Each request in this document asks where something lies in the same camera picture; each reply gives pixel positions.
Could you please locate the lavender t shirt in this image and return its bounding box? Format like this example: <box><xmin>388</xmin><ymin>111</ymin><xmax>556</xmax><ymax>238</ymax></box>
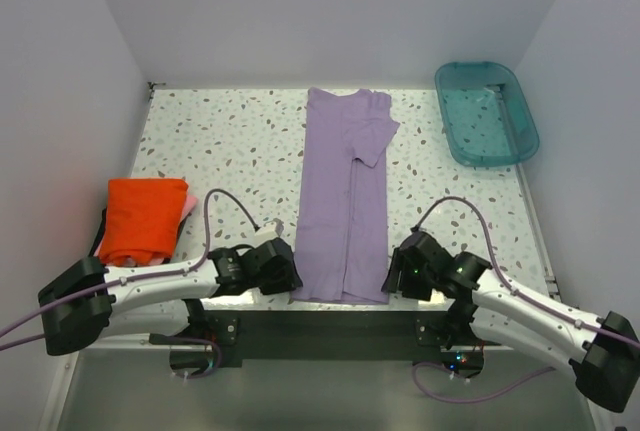
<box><xmin>292</xmin><ymin>88</ymin><xmax>399</xmax><ymax>304</ymax></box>

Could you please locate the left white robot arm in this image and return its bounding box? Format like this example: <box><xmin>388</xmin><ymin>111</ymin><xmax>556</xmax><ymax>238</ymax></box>
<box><xmin>38</xmin><ymin>237</ymin><xmax>302</xmax><ymax>356</ymax></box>

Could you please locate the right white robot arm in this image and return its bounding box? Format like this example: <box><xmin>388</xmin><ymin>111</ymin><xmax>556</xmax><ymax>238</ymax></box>
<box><xmin>382</xmin><ymin>230</ymin><xmax>639</xmax><ymax>413</ymax></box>

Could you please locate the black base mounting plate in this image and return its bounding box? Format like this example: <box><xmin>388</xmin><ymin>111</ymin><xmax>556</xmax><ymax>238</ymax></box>
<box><xmin>149</xmin><ymin>311</ymin><xmax>487</xmax><ymax>374</ymax></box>

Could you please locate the orange folded t shirt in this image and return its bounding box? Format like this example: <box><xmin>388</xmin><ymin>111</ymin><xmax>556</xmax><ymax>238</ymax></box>
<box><xmin>98</xmin><ymin>178</ymin><xmax>188</xmax><ymax>266</ymax></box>

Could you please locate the teal plastic basket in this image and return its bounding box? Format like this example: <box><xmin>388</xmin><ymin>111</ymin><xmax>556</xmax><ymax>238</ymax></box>
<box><xmin>434</xmin><ymin>61</ymin><xmax>540</xmax><ymax>168</ymax></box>

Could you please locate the black folded t shirt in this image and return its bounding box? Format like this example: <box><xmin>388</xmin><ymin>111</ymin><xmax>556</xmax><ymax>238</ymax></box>
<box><xmin>89</xmin><ymin>208</ymin><xmax>107</xmax><ymax>256</ymax></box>

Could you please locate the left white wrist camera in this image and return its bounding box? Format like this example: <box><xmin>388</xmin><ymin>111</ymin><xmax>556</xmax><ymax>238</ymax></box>
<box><xmin>253</xmin><ymin>219</ymin><xmax>284</xmax><ymax>246</ymax></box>

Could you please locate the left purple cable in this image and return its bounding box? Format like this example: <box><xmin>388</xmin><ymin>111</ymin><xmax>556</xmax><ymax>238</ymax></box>
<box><xmin>0</xmin><ymin>188</ymin><xmax>266</xmax><ymax>380</ymax></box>

